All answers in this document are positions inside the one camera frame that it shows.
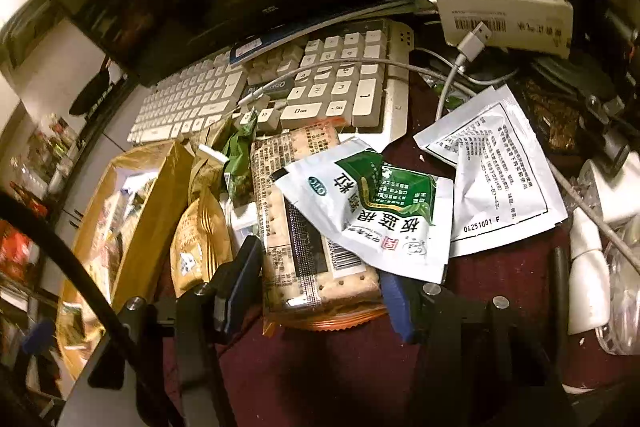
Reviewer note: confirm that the cardboard box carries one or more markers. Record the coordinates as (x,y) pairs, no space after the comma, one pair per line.
(145,227)

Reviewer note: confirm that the white green medicine box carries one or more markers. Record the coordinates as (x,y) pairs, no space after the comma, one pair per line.
(510,7)

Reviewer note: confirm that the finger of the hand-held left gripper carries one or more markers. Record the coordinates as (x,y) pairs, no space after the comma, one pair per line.
(37,337)

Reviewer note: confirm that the white charger plug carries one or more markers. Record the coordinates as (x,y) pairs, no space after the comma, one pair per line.
(620,192)

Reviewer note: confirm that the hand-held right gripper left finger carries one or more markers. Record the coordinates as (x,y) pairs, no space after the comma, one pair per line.
(240,292)

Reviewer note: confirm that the dark red table cloth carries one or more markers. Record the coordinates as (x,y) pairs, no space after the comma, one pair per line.
(350,382)

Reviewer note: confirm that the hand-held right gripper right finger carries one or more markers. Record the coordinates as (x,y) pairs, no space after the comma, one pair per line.
(397,307)

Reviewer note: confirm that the green white sachet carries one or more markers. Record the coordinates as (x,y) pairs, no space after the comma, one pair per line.
(360,217)

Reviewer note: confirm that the white keyboard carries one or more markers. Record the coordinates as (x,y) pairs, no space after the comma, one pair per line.
(200,97)

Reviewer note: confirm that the clear cracker packet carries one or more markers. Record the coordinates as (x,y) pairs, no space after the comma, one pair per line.
(272,232)

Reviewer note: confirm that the black tube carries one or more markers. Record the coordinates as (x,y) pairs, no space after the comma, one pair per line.
(560,287)

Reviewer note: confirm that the green snack packet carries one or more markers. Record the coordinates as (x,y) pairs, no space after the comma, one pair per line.
(240,157)

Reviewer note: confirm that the grey clamp mount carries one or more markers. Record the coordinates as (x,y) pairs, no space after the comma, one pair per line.
(607,142)

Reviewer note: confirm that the gold snack packet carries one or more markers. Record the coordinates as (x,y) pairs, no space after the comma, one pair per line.
(205,172)
(200,242)

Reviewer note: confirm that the white spray bottle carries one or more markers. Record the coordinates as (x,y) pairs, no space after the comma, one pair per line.
(587,277)

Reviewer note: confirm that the white printed sachet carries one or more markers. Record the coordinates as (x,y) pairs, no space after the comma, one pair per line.
(505,167)

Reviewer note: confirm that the black wok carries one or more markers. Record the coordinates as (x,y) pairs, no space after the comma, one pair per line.
(95,94)

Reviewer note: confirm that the grey base cabinets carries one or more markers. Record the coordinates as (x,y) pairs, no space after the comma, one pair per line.
(105,142)

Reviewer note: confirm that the clear plastic bag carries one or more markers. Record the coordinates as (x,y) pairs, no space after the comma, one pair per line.
(622,307)

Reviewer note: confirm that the cluster of kitchen bottles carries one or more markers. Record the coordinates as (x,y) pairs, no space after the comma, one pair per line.
(50,142)

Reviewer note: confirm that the red bag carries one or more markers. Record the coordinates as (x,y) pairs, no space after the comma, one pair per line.
(17,252)

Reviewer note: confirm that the brown patterned pouch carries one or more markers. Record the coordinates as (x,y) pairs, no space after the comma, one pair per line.
(555,117)

